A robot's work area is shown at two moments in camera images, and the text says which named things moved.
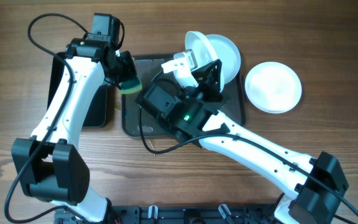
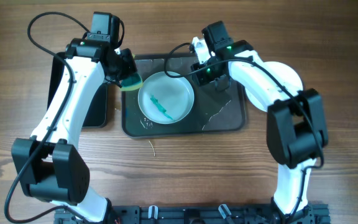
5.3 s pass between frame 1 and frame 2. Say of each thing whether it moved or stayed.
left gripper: stayed
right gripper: moved
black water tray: stayed
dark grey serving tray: stayed
